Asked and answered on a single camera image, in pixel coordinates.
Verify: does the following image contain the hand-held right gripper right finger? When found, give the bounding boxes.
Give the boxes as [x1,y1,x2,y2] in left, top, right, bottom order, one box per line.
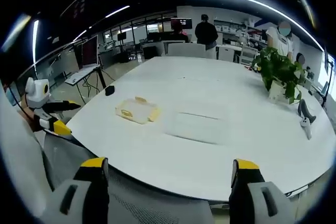
[229,158,293,224]

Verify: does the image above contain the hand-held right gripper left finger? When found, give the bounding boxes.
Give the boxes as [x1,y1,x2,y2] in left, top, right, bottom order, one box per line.
[51,157,110,224]

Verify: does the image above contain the clear yellow lunch box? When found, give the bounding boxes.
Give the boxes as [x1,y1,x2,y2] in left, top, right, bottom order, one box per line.
[115,96,162,125]

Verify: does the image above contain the laptop stand table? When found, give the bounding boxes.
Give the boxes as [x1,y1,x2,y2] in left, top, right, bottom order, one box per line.
[64,64,107,104]

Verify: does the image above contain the person's white clothing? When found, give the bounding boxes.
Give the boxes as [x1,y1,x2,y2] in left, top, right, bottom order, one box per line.
[0,81,55,218]

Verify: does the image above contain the open laptop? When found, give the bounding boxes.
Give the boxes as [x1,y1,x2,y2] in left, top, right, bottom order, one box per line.
[75,34,102,69]

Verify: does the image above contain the grey mesh office chair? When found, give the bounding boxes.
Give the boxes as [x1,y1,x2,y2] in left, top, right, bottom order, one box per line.
[41,132,217,224]

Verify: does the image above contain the white handheld controller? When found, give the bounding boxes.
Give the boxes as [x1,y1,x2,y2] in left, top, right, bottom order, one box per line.
[300,117,313,140]

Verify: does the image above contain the grey handheld controller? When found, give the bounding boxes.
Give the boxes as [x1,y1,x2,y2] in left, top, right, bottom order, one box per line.
[297,99,318,124]

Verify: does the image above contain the green potted plant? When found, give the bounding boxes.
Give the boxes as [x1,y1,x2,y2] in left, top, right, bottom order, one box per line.
[251,46,307,105]

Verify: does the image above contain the black tripod stand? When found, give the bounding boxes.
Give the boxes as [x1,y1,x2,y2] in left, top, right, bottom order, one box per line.
[320,52,336,108]

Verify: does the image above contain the white chair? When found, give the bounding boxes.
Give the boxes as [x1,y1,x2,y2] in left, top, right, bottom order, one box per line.
[167,42,207,58]

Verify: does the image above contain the computer monitor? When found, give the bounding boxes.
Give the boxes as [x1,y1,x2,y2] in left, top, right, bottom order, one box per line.
[170,17,194,29]

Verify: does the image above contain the black cable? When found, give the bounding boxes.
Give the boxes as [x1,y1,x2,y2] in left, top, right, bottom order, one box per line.
[284,184,310,198]

